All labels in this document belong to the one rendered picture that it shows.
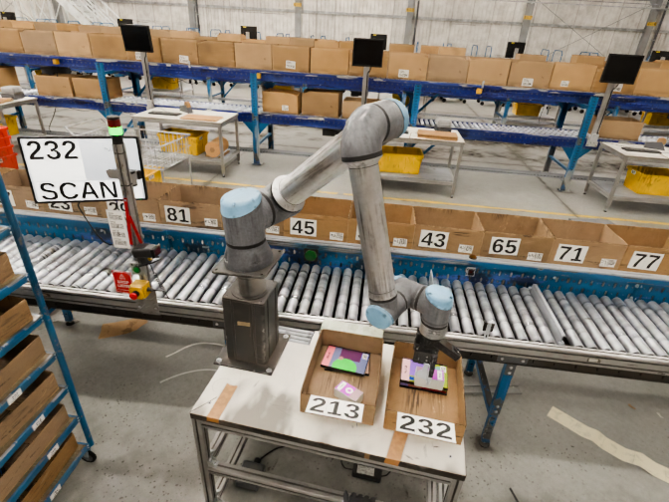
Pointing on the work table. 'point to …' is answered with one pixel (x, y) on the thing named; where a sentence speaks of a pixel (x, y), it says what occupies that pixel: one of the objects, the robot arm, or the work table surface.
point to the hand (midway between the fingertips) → (429, 376)
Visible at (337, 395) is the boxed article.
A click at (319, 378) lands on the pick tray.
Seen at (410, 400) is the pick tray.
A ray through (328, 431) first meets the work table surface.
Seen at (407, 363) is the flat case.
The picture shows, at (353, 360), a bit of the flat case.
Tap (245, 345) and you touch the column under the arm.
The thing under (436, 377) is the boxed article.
